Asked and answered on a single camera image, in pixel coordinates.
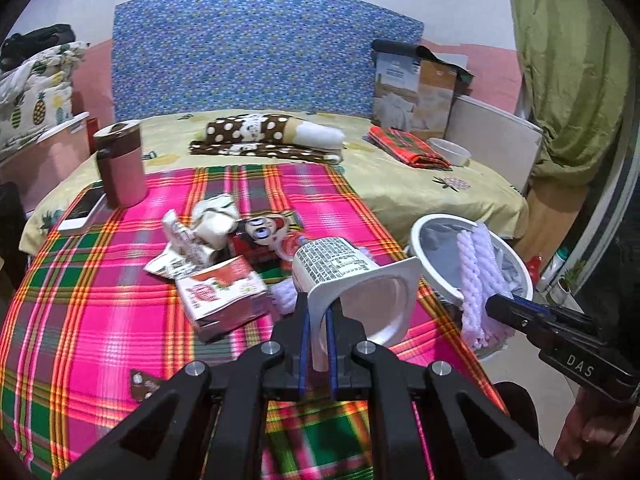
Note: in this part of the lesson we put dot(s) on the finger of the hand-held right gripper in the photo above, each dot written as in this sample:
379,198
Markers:
555,310
515,317

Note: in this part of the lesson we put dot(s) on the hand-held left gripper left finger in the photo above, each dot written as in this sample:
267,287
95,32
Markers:
302,352

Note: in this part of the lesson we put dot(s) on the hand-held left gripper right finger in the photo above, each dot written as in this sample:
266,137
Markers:
332,355

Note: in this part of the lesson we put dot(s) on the white printed yogurt cup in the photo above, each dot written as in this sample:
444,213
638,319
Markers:
350,280

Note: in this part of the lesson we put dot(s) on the white rimmed trash bin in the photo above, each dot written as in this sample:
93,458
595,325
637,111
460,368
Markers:
440,240

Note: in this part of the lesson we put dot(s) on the red cartoon face can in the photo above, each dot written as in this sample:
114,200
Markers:
260,234

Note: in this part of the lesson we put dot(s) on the white paper bag green print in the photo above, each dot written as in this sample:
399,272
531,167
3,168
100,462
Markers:
215,220

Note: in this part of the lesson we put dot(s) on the person's right hand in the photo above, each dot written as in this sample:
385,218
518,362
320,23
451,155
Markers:
590,430

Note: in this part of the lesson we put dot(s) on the white green bottle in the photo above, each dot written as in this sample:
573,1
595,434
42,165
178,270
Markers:
555,267

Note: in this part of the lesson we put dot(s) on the red bottle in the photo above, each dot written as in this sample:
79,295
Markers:
534,272

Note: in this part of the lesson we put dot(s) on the white foam net sleeve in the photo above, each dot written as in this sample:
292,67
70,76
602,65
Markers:
285,297

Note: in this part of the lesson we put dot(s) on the red white drink carton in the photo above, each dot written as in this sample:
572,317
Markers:
220,292

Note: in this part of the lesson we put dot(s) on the red white foil lid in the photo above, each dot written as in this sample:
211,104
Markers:
292,247

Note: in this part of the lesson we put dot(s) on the crumpled printed paper bag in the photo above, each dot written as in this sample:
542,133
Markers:
175,255

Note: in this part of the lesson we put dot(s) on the small brown wrapper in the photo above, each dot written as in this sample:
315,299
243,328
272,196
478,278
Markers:
144,385

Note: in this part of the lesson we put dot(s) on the yellow pineapple print sheet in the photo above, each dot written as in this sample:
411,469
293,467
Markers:
400,195

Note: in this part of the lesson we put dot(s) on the white bowl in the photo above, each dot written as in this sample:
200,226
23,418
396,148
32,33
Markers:
450,152

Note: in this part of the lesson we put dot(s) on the white panel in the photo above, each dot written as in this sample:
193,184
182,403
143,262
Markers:
492,132

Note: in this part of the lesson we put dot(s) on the red plaid folded cloth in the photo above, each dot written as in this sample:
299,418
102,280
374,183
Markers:
407,147

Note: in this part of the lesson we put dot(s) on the pink plaid cloth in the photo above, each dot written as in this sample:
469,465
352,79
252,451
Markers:
100,310

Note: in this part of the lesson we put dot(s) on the brown polka dot cloth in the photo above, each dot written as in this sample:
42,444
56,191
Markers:
240,132

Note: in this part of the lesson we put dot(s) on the green curtain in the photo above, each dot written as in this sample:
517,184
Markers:
565,60

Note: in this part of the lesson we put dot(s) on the cardboard quilt packaging box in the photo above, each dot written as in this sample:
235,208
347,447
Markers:
405,90

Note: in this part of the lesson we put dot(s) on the pink tumbler with brown lid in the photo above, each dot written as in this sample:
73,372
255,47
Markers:
122,165

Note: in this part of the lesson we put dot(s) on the white smartphone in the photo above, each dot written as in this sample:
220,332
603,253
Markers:
82,212

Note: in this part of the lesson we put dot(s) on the blue floral mattress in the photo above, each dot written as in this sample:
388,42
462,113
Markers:
250,55

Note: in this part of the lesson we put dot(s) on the dark red box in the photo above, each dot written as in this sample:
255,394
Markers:
92,135

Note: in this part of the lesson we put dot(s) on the pink storage box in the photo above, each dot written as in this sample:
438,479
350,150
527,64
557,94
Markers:
50,160

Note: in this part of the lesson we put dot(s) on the pineapple print quilt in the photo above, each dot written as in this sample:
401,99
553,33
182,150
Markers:
35,95

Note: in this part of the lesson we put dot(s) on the black bag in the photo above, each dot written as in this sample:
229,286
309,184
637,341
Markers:
35,42

